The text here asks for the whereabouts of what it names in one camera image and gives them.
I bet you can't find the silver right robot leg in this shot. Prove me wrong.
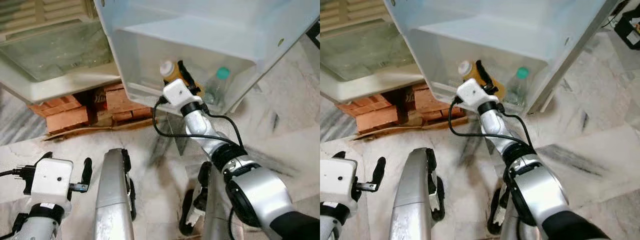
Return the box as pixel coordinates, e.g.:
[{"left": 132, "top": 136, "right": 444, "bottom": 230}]
[
  {"left": 179, "top": 161, "right": 247, "bottom": 240},
  {"left": 489, "top": 184, "right": 542, "bottom": 240}
]

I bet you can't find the orange juice bottle white cap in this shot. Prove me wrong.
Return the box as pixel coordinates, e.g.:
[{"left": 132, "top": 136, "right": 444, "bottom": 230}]
[
  {"left": 457, "top": 60, "right": 505, "bottom": 99},
  {"left": 160, "top": 60, "right": 205, "bottom": 99}
]

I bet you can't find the white fridge cabinet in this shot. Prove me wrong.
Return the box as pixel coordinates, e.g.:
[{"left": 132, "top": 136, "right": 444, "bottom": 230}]
[
  {"left": 0, "top": 0, "right": 123, "bottom": 104},
  {"left": 320, "top": 0, "right": 426, "bottom": 104}
]

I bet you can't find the thin black floor cable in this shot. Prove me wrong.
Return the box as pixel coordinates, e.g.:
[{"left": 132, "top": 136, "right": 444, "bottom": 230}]
[{"left": 602, "top": 0, "right": 627, "bottom": 29}]

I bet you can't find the clear bottle green cap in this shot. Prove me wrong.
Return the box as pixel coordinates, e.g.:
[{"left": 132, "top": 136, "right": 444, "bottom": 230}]
[
  {"left": 204, "top": 66, "right": 232, "bottom": 107},
  {"left": 506, "top": 66, "right": 531, "bottom": 108}
]

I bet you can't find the black box device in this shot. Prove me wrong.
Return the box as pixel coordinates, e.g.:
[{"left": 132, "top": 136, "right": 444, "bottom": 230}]
[
  {"left": 614, "top": 9, "right": 640, "bottom": 51},
  {"left": 306, "top": 21, "right": 321, "bottom": 49}
]

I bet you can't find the clear crisper drawer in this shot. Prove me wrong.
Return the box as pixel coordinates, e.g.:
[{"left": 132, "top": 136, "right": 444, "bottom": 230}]
[
  {"left": 0, "top": 21, "right": 114, "bottom": 82},
  {"left": 320, "top": 21, "right": 417, "bottom": 82}
]

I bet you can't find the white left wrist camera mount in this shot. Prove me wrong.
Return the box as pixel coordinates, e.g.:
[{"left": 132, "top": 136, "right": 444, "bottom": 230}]
[
  {"left": 320, "top": 157, "right": 359, "bottom": 204},
  {"left": 30, "top": 157, "right": 75, "bottom": 204}
]

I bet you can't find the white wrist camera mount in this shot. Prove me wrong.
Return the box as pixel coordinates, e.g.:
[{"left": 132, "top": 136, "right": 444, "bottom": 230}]
[
  {"left": 162, "top": 79, "right": 194, "bottom": 109},
  {"left": 30, "top": 157, "right": 75, "bottom": 204},
  {"left": 320, "top": 157, "right": 359, "bottom": 204},
  {"left": 456, "top": 78, "right": 489, "bottom": 109}
]

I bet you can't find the red brick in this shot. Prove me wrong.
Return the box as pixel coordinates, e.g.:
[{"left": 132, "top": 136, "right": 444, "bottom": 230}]
[
  {"left": 412, "top": 82, "right": 458, "bottom": 123},
  {"left": 103, "top": 82, "right": 154, "bottom": 123},
  {"left": 27, "top": 100, "right": 92, "bottom": 135},
  {"left": 336, "top": 100, "right": 401, "bottom": 135}
]

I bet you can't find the white fridge door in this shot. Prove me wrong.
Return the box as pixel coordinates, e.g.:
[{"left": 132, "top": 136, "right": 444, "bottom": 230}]
[
  {"left": 94, "top": 0, "right": 321, "bottom": 117},
  {"left": 384, "top": 0, "right": 623, "bottom": 117}
]

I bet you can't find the black left wrist camera cable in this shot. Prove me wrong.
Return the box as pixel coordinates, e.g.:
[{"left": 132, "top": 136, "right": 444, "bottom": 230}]
[{"left": 0, "top": 167, "right": 33, "bottom": 197}]

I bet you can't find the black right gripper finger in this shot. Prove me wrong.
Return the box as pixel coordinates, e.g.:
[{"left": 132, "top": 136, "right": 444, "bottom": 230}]
[
  {"left": 475, "top": 60, "right": 494, "bottom": 87},
  {"left": 176, "top": 60, "right": 197, "bottom": 88}
]

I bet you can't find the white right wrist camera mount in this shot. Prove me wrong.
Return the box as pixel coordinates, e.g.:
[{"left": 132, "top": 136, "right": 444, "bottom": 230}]
[
  {"left": 456, "top": 78, "right": 489, "bottom": 109},
  {"left": 162, "top": 79, "right": 194, "bottom": 109}
]

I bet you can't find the cream slatted fridge shelf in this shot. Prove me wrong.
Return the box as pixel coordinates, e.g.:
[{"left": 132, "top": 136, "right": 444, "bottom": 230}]
[
  {"left": 320, "top": 0, "right": 388, "bottom": 36},
  {"left": 0, "top": 0, "right": 97, "bottom": 36}
]

